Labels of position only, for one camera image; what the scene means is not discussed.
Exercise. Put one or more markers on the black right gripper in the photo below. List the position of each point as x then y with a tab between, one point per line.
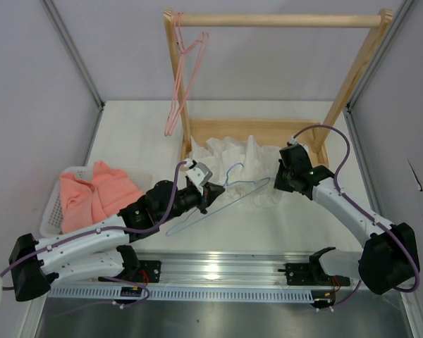
278	182

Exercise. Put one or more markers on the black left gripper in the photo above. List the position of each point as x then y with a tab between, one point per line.
211	192

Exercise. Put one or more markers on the white skirt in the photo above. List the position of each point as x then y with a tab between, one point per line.
245	168

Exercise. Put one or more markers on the blue wire hanger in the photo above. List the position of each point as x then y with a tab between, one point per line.
237	190

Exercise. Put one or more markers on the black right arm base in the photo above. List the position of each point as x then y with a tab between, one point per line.
311	273

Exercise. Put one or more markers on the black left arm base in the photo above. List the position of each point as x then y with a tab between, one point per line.
141	269

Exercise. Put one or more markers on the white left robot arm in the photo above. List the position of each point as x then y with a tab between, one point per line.
102	250

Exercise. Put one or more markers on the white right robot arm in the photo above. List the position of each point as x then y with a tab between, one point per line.
389	254

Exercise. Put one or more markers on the wooden clothes rack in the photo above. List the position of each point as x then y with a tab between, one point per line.
264	57

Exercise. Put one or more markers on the pink garment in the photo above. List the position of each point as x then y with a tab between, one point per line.
87	202

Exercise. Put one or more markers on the white plastic laundry basket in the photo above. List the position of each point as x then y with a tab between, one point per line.
52	217

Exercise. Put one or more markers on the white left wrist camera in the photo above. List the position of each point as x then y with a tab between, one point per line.
197	173

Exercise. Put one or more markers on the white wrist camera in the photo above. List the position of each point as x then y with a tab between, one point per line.
293	141
197	173

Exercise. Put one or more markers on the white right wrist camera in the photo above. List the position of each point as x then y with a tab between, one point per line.
293	141

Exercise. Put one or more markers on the aluminium mounting rail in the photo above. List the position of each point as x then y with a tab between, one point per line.
215	269

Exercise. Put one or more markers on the white slotted cable duct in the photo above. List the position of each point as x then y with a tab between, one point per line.
162	293

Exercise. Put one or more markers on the right aluminium frame post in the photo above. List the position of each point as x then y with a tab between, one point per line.
391	33

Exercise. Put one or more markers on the aluminium frame post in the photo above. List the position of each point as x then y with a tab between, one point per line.
391	33
71	49

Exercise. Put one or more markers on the left aluminium frame post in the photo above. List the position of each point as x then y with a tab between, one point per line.
71	49

